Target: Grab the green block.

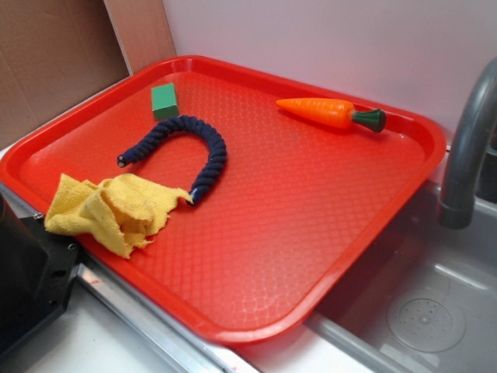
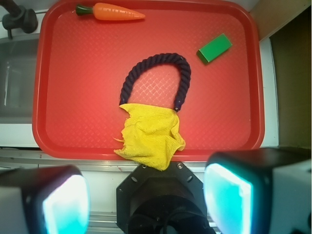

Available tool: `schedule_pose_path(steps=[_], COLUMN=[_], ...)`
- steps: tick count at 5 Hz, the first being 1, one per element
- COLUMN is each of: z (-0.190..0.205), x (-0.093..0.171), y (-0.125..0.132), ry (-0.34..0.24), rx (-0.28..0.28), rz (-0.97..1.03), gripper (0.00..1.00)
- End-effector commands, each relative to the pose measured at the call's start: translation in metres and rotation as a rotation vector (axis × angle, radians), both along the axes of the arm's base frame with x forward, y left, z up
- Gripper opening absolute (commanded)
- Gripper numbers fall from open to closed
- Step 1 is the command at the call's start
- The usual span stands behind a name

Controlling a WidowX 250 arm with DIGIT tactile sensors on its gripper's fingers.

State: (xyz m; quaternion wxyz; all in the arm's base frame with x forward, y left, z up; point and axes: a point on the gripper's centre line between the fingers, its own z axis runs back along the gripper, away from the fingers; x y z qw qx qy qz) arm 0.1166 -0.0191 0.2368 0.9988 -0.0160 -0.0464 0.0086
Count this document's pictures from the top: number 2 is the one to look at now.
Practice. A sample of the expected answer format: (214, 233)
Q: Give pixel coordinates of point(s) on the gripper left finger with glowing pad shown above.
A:
(48, 200)

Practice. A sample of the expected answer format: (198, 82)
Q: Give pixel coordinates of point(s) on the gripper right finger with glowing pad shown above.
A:
(262, 191)

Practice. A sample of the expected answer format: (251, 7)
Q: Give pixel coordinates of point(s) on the green rectangular block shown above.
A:
(214, 49)

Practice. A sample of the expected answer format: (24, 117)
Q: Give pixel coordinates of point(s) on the yellow cloth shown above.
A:
(150, 135)

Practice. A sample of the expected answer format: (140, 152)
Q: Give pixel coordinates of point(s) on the red plastic tray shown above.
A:
(82, 64)

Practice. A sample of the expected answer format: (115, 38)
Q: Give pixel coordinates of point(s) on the grey sink basin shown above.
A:
(18, 59)

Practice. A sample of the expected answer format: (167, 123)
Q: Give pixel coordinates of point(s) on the dark faucet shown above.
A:
(18, 17)

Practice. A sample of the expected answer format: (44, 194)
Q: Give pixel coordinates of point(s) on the orange toy carrot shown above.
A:
(110, 12)

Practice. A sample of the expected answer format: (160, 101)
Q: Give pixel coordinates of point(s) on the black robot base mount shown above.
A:
(150, 201)

